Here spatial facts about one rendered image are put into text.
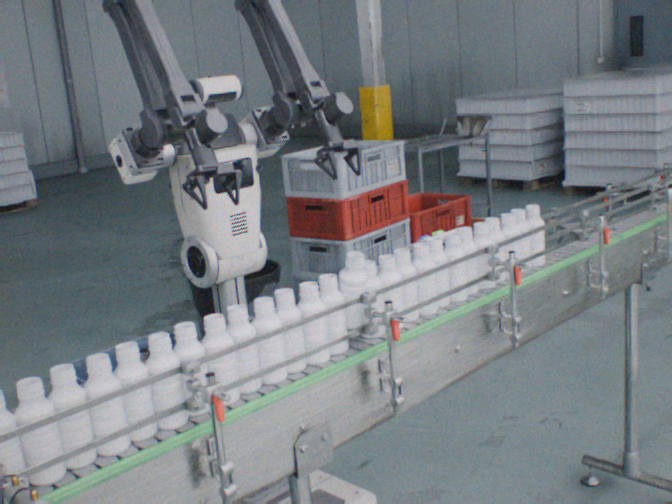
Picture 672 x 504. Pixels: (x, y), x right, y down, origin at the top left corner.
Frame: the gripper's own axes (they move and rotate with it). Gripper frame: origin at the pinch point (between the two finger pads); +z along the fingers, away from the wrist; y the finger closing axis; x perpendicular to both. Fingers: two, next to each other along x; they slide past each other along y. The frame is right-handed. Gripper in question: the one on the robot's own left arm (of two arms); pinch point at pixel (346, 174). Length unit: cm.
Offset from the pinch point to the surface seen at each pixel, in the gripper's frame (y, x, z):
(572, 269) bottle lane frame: 38, -31, 48
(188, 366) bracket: -91, -32, 38
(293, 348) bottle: -64, -27, 41
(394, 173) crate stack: 178, 126, -35
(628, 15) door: 981, 269, -244
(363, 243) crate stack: 146, 139, -4
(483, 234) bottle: 0.5, -34.1, 31.8
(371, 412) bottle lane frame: -46, -22, 60
